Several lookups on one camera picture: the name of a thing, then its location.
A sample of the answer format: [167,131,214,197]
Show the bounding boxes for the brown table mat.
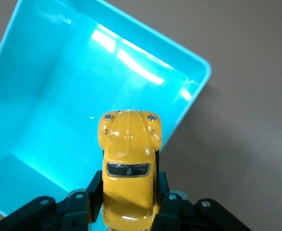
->
[0,0,282,231]

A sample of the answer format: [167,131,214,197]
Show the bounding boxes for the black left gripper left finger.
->
[0,169,104,231]

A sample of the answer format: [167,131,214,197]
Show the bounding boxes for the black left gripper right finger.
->
[150,150,252,231]

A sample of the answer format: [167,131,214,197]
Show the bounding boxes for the yellow beetle toy car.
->
[97,109,162,231]

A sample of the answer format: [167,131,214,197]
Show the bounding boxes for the teal plastic bin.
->
[0,0,212,217]

